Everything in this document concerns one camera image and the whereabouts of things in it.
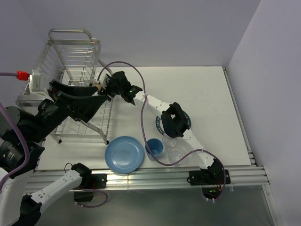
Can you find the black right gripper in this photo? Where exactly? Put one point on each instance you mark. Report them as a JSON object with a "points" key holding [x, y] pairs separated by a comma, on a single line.
{"points": [[108, 82]]}

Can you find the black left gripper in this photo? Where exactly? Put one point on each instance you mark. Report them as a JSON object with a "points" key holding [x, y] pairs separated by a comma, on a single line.
{"points": [[83, 107]]}

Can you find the blue plastic cup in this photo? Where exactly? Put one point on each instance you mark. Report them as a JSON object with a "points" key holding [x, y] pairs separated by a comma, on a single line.
{"points": [[154, 146]]}

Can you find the clear glass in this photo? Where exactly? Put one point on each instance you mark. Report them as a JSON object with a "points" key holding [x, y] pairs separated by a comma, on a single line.
{"points": [[175, 154], [169, 142]]}

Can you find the black and tan bowl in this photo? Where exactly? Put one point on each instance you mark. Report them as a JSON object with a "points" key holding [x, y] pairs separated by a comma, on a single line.
{"points": [[98, 85]]}

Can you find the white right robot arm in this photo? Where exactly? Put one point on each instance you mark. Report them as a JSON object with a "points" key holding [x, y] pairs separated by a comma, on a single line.
{"points": [[172, 118]]}

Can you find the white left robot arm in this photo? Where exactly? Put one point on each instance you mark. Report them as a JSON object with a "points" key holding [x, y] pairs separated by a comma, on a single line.
{"points": [[22, 134]]}

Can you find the steel two-tier dish rack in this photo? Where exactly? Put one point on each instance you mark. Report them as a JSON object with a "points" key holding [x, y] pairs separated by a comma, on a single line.
{"points": [[71, 57]]}

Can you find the white plate with dark rim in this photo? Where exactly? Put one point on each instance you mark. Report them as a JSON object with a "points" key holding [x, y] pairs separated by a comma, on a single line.
{"points": [[159, 124]]}

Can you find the blue plastic plate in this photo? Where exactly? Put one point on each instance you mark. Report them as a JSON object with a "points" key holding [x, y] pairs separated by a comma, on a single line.
{"points": [[124, 154]]}

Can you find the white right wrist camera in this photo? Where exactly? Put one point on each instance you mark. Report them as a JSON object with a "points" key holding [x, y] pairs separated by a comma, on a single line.
{"points": [[102, 79]]}

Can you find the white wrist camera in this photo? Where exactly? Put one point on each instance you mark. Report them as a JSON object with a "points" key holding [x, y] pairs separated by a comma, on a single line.
{"points": [[102, 79], [37, 83]]}

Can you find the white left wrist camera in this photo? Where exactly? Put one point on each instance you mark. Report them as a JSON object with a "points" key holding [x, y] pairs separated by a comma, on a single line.
{"points": [[37, 83]]}

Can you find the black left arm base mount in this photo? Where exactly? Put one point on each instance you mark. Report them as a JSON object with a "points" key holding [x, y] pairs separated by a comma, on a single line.
{"points": [[93, 181]]}

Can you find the aluminium front rail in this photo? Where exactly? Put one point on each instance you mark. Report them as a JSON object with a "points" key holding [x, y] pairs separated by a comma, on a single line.
{"points": [[153, 178]]}

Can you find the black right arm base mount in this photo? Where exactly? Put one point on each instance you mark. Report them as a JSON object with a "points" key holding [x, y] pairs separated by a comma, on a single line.
{"points": [[205, 178]]}

